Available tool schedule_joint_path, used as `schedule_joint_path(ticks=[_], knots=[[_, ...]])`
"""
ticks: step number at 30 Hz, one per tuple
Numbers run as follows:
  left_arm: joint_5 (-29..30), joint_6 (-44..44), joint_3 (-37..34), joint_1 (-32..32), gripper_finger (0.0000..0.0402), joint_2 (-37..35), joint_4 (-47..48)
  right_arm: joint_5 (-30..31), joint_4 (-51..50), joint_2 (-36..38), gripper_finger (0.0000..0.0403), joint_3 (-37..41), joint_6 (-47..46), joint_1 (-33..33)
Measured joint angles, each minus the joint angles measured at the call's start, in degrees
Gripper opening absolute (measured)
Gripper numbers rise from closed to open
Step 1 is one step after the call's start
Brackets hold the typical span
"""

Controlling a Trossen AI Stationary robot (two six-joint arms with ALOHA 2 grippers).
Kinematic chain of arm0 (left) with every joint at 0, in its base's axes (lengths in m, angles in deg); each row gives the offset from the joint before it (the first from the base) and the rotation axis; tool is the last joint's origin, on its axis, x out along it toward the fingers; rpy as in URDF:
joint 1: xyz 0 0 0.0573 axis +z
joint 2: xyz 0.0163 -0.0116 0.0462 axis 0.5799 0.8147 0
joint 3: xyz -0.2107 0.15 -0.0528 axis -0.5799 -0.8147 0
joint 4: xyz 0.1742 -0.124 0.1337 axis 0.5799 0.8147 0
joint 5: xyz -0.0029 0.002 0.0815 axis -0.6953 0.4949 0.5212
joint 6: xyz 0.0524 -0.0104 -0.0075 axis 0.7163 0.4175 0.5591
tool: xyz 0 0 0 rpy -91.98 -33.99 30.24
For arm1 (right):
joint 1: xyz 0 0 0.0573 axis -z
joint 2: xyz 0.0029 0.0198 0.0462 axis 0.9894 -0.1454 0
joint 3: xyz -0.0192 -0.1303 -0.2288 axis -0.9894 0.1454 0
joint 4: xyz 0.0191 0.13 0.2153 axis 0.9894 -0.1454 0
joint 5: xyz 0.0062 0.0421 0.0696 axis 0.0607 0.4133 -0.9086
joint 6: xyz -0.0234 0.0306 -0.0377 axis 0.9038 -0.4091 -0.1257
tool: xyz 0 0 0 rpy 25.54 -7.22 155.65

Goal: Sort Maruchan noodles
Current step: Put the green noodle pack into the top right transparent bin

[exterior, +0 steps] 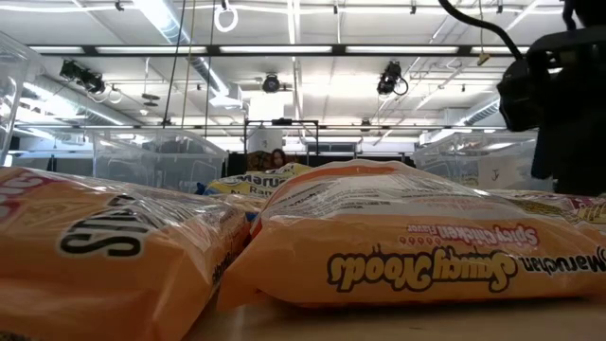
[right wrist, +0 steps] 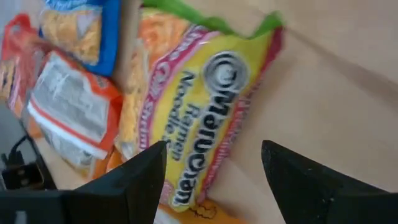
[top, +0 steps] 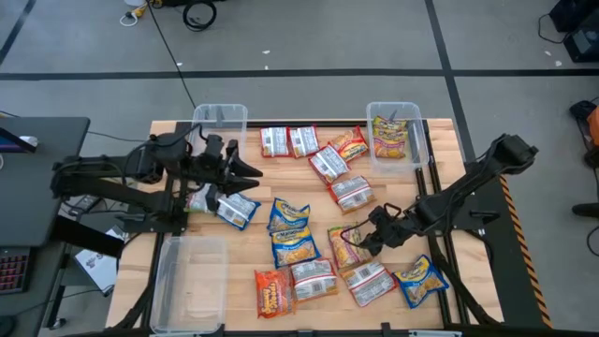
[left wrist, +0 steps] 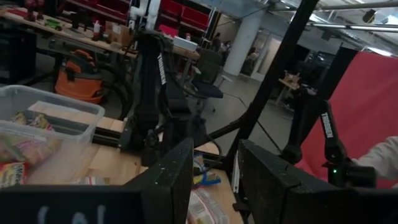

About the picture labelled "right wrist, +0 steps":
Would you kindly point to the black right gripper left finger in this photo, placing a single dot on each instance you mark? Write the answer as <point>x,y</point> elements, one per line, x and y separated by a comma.
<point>130,186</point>

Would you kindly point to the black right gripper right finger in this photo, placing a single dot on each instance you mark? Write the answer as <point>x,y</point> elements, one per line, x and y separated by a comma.
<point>304,186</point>

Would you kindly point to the lime chili shrimp ramen packet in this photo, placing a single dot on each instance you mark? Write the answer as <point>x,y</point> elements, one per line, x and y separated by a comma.
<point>199,109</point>

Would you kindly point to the blue soy sauce ramen packet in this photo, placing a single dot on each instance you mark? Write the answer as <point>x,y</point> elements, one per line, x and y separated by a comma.
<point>105,37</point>

